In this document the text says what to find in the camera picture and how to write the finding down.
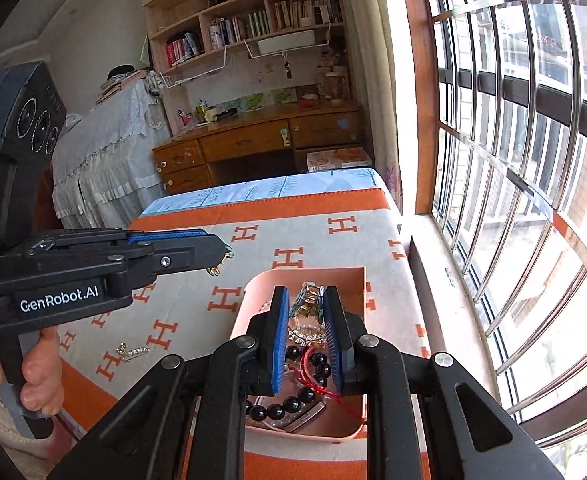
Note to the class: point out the rhinestone safety pin brooch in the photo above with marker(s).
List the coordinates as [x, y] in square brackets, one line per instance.
[133, 352]

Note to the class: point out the metal window grille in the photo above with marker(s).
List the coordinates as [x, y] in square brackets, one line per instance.
[523, 160]

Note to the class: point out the piano under white lace cover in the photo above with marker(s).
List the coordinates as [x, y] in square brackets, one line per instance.
[108, 150]

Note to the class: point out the black flashlight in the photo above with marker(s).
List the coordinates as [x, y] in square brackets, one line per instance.
[226, 114]

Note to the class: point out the glass jar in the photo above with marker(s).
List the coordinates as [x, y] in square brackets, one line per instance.
[336, 89]

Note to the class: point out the orange and grey patterned blanket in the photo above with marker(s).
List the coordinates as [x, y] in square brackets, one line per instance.
[198, 310]

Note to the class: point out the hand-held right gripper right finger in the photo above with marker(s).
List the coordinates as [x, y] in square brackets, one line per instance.
[336, 345]

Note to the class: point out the white window sill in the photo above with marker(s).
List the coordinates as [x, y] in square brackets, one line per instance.
[443, 300]

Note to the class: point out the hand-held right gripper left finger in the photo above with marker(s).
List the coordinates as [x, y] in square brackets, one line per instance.
[277, 345]

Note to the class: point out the cream curtain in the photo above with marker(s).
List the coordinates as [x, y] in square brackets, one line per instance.
[368, 85]

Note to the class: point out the person's left hand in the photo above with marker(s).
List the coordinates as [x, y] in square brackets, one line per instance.
[41, 375]

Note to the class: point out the white tray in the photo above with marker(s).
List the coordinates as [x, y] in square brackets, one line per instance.
[286, 41]

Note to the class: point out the desk pen holder clutter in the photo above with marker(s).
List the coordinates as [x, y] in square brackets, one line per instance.
[196, 115]

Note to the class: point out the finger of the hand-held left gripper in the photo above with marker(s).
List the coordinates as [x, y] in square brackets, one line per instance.
[183, 260]
[168, 237]

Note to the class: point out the blue patterned sheet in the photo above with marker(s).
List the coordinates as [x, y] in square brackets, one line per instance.
[273, 187]

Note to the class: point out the pink box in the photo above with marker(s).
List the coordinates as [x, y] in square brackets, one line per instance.
[256, 287]

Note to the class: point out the stack of books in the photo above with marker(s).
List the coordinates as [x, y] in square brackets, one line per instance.
[118, 85]

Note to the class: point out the person's left forearm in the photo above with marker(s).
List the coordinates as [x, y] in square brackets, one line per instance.
[3, 435]

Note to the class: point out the row of books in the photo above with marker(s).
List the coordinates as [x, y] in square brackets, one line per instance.
[293, 12]

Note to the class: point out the wooden desk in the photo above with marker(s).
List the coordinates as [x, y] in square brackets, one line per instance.
[243, 145]

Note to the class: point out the wooden bookshelf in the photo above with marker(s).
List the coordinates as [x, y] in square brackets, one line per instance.
[253, 80]

